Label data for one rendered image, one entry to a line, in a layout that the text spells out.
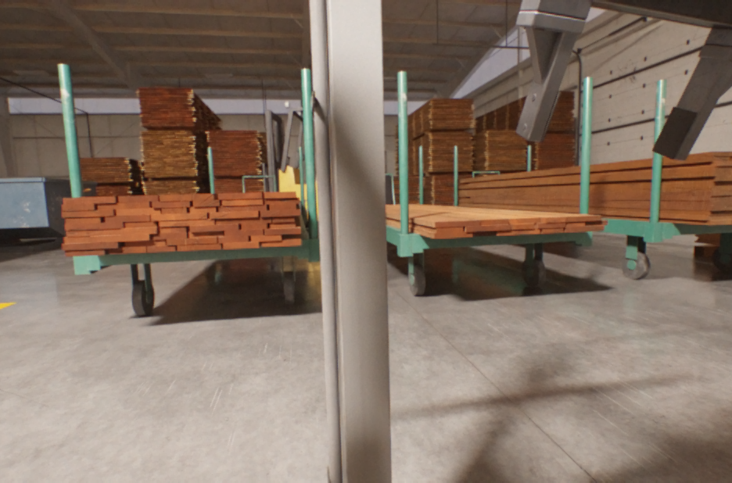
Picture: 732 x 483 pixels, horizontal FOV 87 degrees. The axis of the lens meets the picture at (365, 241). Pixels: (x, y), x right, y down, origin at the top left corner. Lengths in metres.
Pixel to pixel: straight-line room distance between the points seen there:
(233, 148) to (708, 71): 9.28
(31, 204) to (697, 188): 7.15
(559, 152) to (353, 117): 11.23
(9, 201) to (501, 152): 9.63
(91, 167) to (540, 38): 10.15
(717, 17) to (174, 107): 9.75
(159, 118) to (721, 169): 9.34
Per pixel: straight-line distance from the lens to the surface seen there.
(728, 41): 0.44
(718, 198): 2.92
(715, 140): 10.58
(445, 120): 10.19
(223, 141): 9.54
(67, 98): 2.34
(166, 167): 9.80
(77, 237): 2.02
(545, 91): 0.35
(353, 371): 0.51
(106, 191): 10.22
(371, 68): 0.49
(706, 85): 0.44
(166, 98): 9.93
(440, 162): 10.06
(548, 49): 0.36
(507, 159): 10.76
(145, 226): 1.91
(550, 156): 11.43
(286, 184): 7.14
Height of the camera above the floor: 0.64
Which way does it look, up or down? 7 degrees down
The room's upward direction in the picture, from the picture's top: 2 degrees counter-clockwise
